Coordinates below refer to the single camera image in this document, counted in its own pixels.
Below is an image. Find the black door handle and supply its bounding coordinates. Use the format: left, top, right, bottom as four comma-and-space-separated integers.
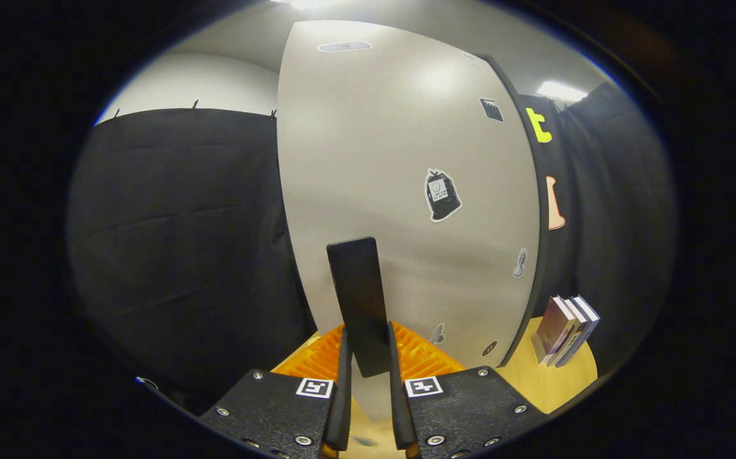
327, 237, 393, 378

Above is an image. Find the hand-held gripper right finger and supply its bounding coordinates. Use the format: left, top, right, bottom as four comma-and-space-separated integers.
386, 321, 550, 459

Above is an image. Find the beige cabinet door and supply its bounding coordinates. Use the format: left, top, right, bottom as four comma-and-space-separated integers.
277, 19, 541, 421

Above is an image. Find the cream spine book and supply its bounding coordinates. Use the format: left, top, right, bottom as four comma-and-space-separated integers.
550, 296, 589, 367

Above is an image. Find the black backdrop cloth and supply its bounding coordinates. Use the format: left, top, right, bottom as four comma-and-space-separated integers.
67, 82, 680, 415

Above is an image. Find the small ceiling light panel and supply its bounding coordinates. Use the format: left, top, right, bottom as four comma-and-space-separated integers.
537, 80, 589, 103

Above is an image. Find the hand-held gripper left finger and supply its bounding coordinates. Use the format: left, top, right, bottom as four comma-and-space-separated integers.
199, 324, 353, 459

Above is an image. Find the large ceiling light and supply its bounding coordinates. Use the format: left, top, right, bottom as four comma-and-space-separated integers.
272, 0, 343, 10

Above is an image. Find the dark grey cabinet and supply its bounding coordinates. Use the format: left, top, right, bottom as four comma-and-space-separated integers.
480, 54, 550, 369

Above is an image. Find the reddish brown book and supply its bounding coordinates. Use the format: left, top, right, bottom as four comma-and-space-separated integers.
537, 295, 576, 365

